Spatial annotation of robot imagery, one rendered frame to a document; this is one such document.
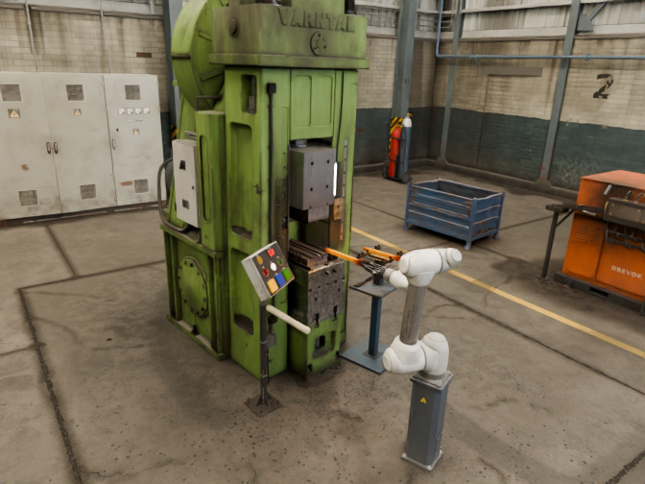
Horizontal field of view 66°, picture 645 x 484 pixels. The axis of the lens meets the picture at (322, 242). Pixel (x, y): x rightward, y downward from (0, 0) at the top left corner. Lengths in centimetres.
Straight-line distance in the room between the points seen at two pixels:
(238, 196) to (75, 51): 560
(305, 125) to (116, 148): 524
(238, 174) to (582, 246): 410
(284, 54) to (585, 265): 431
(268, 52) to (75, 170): 550
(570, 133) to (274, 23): 830
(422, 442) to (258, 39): 262
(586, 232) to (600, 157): 449
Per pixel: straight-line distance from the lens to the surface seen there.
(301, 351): 394
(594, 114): 1066
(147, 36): 915
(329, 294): 380
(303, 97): 351
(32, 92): 814
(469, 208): 701
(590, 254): 629
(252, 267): 307
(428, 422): 319
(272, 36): 329
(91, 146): 833
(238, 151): 364
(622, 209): 590
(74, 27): 889
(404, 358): 284
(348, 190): 395
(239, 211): 373
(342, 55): 368
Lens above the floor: 231
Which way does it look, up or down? 20 degrees down
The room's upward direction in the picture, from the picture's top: 2 degrees clockwise
